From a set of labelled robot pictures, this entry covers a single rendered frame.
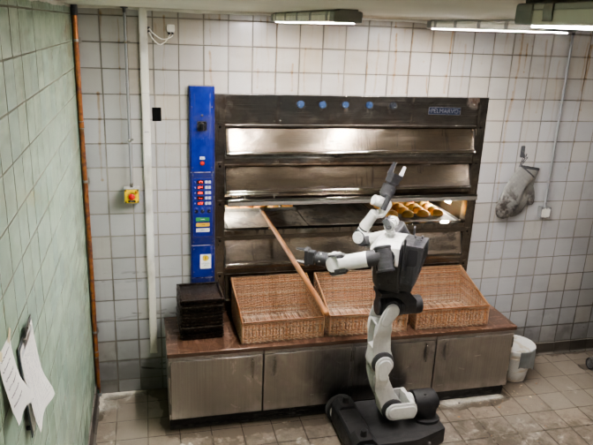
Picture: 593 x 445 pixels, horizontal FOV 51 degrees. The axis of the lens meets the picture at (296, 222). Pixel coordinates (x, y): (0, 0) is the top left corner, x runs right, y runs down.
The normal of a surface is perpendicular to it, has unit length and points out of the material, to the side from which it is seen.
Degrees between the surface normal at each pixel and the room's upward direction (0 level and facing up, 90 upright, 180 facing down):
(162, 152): 90
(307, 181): 70
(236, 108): 90
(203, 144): 90
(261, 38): 90
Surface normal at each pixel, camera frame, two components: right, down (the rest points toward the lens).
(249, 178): 0.23, -0.04
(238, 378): 0.23, 0.30
